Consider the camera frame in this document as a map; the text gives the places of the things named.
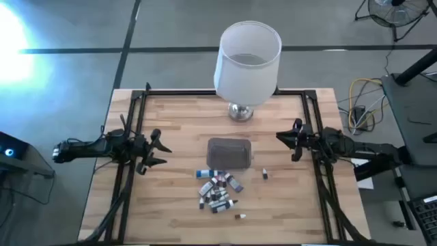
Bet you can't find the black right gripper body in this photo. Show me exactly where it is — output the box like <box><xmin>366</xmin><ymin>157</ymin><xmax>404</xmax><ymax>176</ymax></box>
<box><xmin>300</xmin><ymin>126</ymin><xmax>324</xmax><ymax>156</ymax></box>

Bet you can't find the yellow floor cable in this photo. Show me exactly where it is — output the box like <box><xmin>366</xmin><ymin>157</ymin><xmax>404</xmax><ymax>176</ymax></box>
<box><xmin>348</xmin><ymin>77</ymin><xmax>383</xmax><ymax>131</ymax></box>

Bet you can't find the black power adapter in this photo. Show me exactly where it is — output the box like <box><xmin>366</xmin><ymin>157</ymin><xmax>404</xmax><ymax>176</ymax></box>
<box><xmin>353</xmin><ymin>106</ymin><xmax>367</xmax><ymax>128</ymax></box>

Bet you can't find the black desk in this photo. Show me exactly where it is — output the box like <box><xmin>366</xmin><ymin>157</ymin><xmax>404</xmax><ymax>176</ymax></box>
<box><xmin>354</xmin><ymin>73</ymin><xmax>437</xmax><ymax>206</ymax></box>

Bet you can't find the blue food coloring bottle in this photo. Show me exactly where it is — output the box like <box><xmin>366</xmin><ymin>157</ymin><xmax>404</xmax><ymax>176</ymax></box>
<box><xmin>195</xmin><ymin>169</ymin><xmax>225</xmax><ymax>179</ymax></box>

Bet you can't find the translucent grey plastic bin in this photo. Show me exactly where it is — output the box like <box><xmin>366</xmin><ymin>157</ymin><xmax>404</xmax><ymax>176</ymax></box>
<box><xmin>206</xmin><ymin>137</ymin><xmax>254</xmax><ymax>171</ymax></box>

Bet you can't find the white paper sheet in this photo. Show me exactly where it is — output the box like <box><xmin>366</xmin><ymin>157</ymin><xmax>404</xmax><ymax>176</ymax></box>
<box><xmin>351</xmin><ymin>157</ymin><xmax>375</xmax><ymax>191</ymax></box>

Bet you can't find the black computer tower blue light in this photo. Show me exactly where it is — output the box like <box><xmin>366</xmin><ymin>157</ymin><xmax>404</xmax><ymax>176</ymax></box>
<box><xmin>0</xmin><ymin>131</ymin><xmax>55</xmax><ymax>178</ymax></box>

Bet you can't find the black computer keyboard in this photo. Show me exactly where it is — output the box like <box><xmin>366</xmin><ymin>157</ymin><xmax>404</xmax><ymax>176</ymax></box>
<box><xmin>408</xmin><ymin>194</ymin><xmax>437</xmax><ymax>245</ymax></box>

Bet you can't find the black floor fan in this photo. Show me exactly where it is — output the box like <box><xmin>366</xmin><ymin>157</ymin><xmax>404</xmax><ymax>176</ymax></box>
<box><xmin>354</xmin><ymin>0</ymin><xmax>432</xmax><ymax>42</ymax></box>

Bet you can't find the black cable bundle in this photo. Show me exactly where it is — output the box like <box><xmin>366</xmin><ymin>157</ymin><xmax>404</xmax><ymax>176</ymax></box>
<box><xmin>81</xmin><ymin>163</ymin><xmax>136</xmax><ymax>244</ymax></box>
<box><xmin>320</xmin><ymin>177</ymin><xmax>365</xmax><ymax>243</ymax></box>

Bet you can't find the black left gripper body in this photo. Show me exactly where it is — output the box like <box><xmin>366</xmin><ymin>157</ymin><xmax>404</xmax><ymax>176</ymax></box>
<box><xmin>131</xmin><ymin>135</ymin><xmax>154</xmax><ymax>165</ymax></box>

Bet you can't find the large food coloring bottle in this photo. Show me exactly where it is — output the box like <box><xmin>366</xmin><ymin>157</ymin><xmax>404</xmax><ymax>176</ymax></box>
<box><xmin>198</xmin><ymin>177</ymin><xmax>219</xmax><ymax>197</ymax></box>

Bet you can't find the white shade silver table lamp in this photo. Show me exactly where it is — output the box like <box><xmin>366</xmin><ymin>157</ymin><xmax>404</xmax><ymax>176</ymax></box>
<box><xmin>213</xmin><ymin>20</ymin><xmax>283</xmax><ymax>122</ymax></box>

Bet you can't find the black monitor pole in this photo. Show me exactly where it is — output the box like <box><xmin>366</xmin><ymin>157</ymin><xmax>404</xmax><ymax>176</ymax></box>
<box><xmin>395</xmin><ymin>46</ymin><xmax>437</xmax><ymax>86</ymax></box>

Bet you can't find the black aluminium table frame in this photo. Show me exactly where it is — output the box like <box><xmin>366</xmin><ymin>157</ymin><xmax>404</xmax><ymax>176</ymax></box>
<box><xmin>104</xmin><ymin>81</ymin><xmax>346</xmax><ymax>244</ymax></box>

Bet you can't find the purple food coloring bottle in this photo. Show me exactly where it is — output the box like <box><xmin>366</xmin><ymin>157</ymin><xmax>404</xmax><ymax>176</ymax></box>
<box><xmin>223</xmin><ymin>172</ymin><xmax>244</xmax><ymax>193</ymax></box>

